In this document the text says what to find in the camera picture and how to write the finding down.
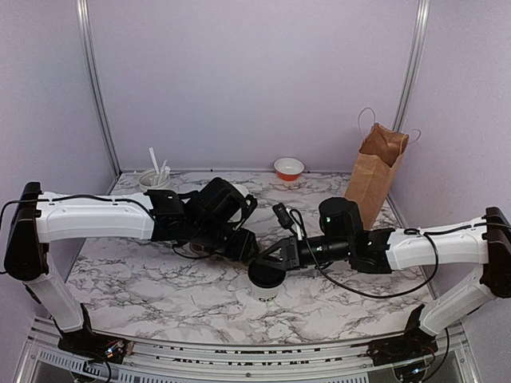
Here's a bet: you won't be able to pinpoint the right aluminium frame post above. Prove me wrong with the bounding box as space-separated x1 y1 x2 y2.
392 0 431 132

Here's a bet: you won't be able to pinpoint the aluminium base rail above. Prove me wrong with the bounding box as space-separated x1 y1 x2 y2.
14 318 481 382

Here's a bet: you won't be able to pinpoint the white cylindrical straw holder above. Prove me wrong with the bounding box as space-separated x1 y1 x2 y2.
138 167 171 192

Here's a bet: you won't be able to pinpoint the stacked white paper cups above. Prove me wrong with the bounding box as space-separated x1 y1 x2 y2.
233 184 249 198

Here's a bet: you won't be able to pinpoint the aluminium frame post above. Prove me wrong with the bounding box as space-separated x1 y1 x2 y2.
392 0 431 132
75 0 121 178

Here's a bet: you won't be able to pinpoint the brown cardboard cup carrier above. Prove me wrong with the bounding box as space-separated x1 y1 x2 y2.
188 243 215 257

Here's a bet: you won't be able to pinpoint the brown paper bag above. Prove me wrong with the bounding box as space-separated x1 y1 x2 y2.
344 121 410 230

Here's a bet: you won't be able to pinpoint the white paper cup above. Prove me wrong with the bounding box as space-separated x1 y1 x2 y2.
251 282 281 303

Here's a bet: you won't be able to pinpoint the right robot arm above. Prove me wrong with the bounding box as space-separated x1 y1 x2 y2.
248 197 510 365

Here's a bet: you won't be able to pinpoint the black plastic cup lid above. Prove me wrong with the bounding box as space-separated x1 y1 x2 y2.
248 262 286 289

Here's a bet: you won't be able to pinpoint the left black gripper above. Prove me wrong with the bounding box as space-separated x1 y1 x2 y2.
192 218 259 263

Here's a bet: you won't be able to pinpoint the short white wrapped straw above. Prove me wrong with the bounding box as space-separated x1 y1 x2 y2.
152 160 168 186

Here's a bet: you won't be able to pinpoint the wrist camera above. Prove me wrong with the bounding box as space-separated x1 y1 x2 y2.
241 194 258 221
272 203 306 241

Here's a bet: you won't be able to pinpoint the orange and white bowl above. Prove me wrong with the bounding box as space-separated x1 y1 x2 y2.
273 157 305 182

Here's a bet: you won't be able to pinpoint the left aluminium frame post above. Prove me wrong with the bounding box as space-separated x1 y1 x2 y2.
75 0 121 178

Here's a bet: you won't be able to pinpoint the tall white wrapped straw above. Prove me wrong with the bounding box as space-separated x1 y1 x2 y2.
149 147 160 175

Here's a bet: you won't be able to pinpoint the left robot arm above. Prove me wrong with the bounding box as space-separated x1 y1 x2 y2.
4 177 259 364

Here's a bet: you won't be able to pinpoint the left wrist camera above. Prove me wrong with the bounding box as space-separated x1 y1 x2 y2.
241 194 258 221

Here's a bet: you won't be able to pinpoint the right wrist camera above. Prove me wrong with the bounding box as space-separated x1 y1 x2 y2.
272 203 306 241

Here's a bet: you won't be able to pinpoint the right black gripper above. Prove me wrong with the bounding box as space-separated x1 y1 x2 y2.
255 235 352 271

